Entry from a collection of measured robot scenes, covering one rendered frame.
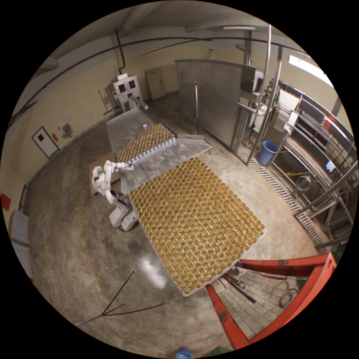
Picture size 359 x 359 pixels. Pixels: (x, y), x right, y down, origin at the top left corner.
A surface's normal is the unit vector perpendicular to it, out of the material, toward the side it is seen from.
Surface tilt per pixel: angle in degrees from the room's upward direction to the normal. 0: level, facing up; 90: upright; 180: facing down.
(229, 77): 90
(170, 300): 0
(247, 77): 90
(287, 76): 90
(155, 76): 90
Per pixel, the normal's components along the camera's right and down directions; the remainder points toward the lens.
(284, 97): -0.81, 0.58
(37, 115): 0.54, 0.67
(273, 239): -0.10, -0.55
